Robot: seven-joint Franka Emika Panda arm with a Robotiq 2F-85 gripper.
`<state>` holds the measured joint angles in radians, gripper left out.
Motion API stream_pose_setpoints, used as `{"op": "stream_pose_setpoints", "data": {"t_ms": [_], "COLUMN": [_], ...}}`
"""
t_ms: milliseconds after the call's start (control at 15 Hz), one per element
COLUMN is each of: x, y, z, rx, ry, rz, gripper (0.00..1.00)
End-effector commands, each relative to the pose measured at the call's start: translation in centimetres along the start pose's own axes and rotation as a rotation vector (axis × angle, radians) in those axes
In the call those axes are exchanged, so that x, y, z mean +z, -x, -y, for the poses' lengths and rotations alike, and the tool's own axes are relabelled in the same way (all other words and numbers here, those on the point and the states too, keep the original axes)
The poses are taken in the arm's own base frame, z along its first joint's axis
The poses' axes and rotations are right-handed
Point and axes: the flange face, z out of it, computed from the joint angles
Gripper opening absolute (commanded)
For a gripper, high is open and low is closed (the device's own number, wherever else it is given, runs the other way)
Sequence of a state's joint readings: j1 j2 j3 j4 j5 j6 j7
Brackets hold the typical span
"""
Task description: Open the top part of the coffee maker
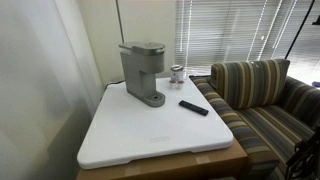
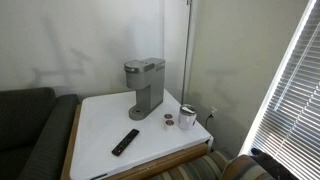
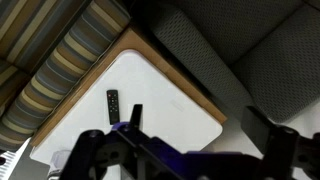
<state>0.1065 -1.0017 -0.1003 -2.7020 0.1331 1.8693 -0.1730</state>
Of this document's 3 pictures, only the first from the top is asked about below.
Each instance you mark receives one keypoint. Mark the grey pod coffee maker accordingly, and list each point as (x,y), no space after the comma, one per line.
(140,73)

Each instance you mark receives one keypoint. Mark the white coffee pod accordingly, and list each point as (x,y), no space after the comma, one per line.
(180,85)
(172,84)

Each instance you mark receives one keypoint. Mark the white travel mug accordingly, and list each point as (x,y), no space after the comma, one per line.
(177,72)

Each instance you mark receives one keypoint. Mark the black remote control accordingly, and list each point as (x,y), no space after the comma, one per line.
(194,107)

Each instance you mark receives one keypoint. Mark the white plastic board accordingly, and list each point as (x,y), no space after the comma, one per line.
(140,133)

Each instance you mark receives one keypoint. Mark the wooden table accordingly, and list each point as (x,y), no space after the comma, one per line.
(186,165)

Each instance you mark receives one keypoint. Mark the thin metal pole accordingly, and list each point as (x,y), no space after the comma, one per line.
(120,20)

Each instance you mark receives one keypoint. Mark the white window blinds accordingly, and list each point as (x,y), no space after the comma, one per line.
(226,33)

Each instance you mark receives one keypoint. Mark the striped sofa cushion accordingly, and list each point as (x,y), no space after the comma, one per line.
(250,83)

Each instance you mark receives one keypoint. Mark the striped fabric sofa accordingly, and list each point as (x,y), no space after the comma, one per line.
(266,130)

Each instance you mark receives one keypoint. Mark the black tripod pole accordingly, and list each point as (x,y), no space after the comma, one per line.
(300,28)

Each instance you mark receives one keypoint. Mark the black metal frame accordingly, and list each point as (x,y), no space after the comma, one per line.
(305,160)

